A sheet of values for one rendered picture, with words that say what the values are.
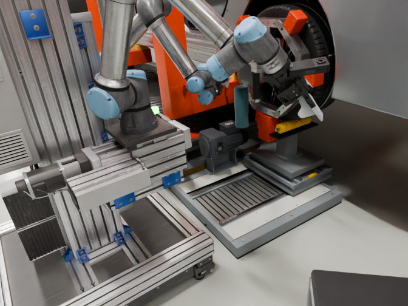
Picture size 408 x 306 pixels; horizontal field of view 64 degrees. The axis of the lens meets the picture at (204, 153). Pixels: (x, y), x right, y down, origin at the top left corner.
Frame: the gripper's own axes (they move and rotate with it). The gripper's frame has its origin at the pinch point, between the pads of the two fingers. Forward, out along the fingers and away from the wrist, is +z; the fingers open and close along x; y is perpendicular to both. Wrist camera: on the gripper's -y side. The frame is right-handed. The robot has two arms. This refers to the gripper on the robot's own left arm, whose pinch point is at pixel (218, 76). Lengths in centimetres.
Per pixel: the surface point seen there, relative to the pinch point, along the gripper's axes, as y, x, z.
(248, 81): 1.6, 18.1, -6.0
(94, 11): -33, -162, 151
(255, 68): -9.2, 23.8, -22.4
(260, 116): 28.0, 23.9, 7.1
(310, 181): 70, 56, 1
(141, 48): 13, -131, 184
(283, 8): -33.3, 35.8, 9.3
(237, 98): 15.2, 10.3, 4.5
